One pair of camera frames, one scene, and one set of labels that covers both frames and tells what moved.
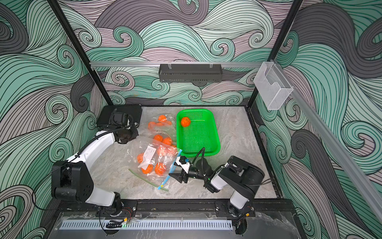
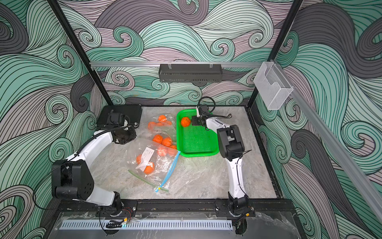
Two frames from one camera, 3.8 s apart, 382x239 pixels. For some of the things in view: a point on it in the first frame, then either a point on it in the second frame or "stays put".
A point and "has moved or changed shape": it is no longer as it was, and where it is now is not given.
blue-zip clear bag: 152,158 has moved or changed shape
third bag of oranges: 166,122 stays put
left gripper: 135,134 stays put
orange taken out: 185,121 stays put
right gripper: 181,177 to 194,121
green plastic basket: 201,133 stays put
